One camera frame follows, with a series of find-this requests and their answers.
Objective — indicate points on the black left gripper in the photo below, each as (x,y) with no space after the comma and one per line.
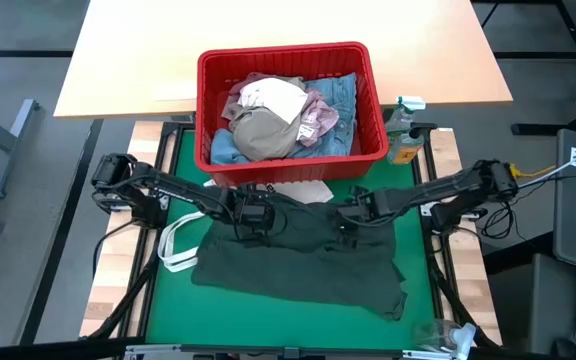
(253,212)

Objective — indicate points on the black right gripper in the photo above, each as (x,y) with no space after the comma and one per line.
(368,205)

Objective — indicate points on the dark green shirt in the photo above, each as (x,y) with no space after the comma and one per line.
(293,270)

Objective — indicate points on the beige khaki shorts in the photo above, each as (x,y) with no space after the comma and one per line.
(263,135)

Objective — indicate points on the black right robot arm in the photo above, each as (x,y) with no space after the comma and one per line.
(443,187)

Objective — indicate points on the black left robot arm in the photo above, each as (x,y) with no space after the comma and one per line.
(168,187)

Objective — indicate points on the red plastic laundry basket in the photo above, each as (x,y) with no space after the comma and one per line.
(208,100)

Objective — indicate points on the white canvas tote bag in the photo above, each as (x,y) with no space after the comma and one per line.
(303,191)

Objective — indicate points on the clear bottle with orange label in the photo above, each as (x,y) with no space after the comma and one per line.
(405,152)

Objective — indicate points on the mauve pink garment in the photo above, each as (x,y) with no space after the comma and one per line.
(320,117)

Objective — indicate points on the blue denim garment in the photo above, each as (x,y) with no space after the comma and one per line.
(343,100)

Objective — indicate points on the green table mat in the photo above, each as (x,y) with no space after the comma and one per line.
(268,325)

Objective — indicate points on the white garment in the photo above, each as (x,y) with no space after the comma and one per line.
(278,97)

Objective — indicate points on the clear spray bottle white trigger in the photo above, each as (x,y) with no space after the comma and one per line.
(463,334)

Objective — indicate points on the light wooden desk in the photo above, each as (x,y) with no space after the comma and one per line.
(268,25)

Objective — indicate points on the grey metal table leg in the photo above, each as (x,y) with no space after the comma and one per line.
(15,142)

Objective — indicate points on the black metal frame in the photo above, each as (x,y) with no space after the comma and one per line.
(117,307)

